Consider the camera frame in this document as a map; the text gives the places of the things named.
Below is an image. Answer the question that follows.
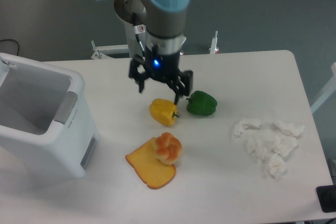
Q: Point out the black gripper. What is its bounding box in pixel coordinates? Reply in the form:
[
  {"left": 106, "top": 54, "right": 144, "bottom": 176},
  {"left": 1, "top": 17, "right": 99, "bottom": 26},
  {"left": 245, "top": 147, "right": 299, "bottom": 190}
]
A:
[{"left": 129, "top": 45, "right": 193, "bottom": 105}]

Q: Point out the white trash can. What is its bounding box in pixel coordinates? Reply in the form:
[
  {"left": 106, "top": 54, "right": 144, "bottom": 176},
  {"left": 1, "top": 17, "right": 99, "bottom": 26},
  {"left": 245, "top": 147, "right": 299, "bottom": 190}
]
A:
[{"left": 1, "top": 53, "right": 99, "bottom": 178}]

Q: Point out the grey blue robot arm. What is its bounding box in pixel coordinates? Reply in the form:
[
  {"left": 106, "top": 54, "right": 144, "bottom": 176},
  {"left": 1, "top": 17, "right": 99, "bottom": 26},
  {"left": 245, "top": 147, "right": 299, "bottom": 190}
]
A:
[{"left": 114, "top": 0, "right": 193, "bottom": 103}]

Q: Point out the yellow bell pepper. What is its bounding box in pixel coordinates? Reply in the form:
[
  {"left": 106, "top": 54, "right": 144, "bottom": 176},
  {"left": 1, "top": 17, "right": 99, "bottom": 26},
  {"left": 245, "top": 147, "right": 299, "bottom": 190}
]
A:
[{"left": 149, "top": 99, "right": 179, "bottom": 127}]

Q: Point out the green bell pepper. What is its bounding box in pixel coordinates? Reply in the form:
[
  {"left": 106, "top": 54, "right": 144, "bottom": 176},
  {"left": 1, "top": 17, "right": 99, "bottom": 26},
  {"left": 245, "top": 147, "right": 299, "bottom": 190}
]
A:
[{"left": 186, "top": 90, "right": 217, "bottom": 116}]

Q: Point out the knotted bread roll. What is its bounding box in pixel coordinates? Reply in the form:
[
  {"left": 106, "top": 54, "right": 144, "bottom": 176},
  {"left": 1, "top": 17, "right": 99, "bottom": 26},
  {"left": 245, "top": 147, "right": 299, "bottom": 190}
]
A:
[{"left": 153, "top": 132, "right": 183, "bottom": 165}]

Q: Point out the toast bread slice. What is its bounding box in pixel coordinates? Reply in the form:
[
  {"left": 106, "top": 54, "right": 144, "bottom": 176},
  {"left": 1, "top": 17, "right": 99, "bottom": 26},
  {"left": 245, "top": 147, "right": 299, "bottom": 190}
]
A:
[{"left": 125, "top": 137, "right": 176, "bottom": 189}]

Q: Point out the crumpled white tissue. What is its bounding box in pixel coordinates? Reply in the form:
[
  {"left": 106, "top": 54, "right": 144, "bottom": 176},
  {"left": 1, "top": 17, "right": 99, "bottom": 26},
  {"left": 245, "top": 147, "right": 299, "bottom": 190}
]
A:
[
  {"left": 246, "top": 138, "right": 267, "bottom": 160},
  {"left": 272, "top": 135, "right": 299, "bottom": 157},
  {"left": 267, "top": 153, "right": 287, "bottom": 182},
  {"left": 231, "top": 118, "right": 261, "bottom": 141},
  {"left": 274, "top": 120, "right": 306, "bottom": 138}
]

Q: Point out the black device at edge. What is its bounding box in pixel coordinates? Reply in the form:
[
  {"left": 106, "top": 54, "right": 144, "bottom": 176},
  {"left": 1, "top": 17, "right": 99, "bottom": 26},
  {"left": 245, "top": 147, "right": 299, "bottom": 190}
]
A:
[{"left": 316, "top": 185, "right": 336, "bottom": 213}]

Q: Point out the white base bracket right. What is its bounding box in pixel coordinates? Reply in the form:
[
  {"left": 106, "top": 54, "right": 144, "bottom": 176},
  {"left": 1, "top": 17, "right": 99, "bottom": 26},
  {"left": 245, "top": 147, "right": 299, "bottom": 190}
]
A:
[{"left": 180, "top": 36, "right": 186, "bottom": 56}]

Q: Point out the white base bracket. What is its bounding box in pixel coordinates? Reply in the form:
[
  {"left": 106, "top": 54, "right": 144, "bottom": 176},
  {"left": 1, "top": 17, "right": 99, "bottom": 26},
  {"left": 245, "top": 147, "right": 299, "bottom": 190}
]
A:
[
  {"left": 91, "top": 40, "right": 129, "bottom": 60},
  {"left": 180, "top": 36, "right": 186, "bottom": 56}
]

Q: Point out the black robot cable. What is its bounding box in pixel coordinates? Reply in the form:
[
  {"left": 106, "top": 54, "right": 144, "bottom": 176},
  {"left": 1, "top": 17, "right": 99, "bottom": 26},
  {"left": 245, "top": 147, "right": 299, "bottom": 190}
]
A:
[{"left": 132, "top": 13, "right": 148, "bottom": 58}]

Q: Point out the white levelling foot post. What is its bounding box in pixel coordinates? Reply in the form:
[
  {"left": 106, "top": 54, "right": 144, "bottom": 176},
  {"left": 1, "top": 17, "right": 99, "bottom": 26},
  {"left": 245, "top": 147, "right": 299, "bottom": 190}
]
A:
[{"left": 209, "top": 30, "right": 219, "bottom": 54}]

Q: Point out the white base bracket left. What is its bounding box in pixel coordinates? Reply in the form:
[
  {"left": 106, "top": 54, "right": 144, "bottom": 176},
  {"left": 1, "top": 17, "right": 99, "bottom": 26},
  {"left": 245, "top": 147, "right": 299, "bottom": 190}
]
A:
[{"left": 91, "top": 40, "right": 129, "bottom": 60}]

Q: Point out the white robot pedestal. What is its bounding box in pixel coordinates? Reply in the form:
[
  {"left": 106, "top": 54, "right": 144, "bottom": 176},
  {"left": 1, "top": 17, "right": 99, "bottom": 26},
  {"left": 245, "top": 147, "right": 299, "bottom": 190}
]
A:
[{"left": 114, "top": 0, "right": 146, "bottom": 57}]

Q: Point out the black floor cable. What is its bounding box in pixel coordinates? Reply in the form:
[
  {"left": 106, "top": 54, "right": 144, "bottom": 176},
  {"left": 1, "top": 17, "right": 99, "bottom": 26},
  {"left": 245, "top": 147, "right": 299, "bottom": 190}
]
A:
[{"left": 0, "top": 39, "right": 20, "bottom": 55}]

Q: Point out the white frame post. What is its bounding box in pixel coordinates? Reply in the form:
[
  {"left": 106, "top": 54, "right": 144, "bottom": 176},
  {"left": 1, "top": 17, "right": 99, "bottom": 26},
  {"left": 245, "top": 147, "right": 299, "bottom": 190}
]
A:
[{"left": 310, "top": 62, "right": 335, "bottom": 114}]

